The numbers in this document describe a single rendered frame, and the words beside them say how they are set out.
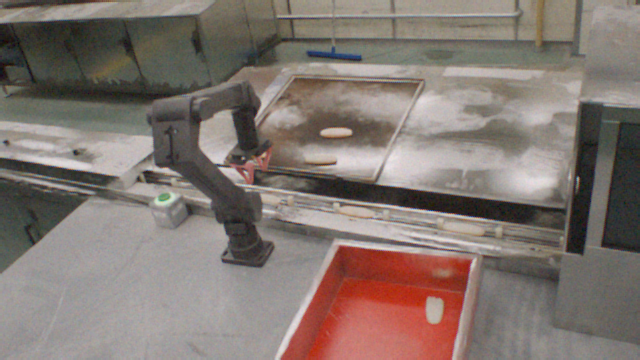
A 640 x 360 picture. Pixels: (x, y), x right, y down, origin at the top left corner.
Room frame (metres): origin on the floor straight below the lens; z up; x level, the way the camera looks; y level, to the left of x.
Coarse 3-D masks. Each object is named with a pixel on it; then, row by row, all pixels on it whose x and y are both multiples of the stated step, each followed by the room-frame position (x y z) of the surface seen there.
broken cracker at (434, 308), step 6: (426, 300) 0.83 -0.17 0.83; (432, 300) 0.82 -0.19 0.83; (438, 300) 0.82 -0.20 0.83; (426, 306) 0.81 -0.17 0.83; (432, 306) 0.81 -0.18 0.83; (438, 306) 0.80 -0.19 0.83; (444, 306) 0.81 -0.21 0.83; (426, 312) 0.80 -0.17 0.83; (432, 312) 0.79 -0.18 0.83; (438, 312) 0.79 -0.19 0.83; (426, 318) 0.78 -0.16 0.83; (432, 318) 0.78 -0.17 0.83; (438, 318) 0.77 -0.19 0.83
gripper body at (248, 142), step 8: (240, 136) 1.28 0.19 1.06; (248, 136) 1.28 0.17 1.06; (256, 136) 1.29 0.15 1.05; (240, 144) 1.29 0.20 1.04; (248, 144) 1.28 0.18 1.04; (256, 144) 1.29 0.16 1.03; (232, 152) 1.28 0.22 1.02; (240, 152) 1.28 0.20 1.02; (248, 152) 1.27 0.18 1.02; (256, 152) 1.28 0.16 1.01; (248, 160) 1.25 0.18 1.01
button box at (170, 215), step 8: (176, 200) 1.31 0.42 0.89; (152, 208) 1.30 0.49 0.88; (160, 208) 1.28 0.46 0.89; (168, 208) 1.28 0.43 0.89; (176, 208) 1.30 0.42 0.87; (184, 208) 1.32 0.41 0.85; (160, 216) 1.29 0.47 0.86; (168, 216) 1.27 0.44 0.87; (176, 216) 1.29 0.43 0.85; (184, 216) 1.31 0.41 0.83; (160, 224) 1.30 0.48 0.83; (168, 224) 1.28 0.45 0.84; (176, 224) 1.28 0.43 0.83
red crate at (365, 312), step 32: (352, 288) 0.91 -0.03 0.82; (384, 288) 0.89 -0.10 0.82; (416, 288) 0.88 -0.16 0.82; (352, 320) 0.82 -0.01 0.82; (384, 320) 0.80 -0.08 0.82; (416, 320) 0.78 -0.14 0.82; (448, 320) 0.77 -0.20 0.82; (320, 352) 0.74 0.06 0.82; (352, 352) 0.73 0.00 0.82; (384, 352) 0.72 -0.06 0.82; (416, 352) 0.70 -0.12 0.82; (448, 352) 0.69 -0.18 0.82
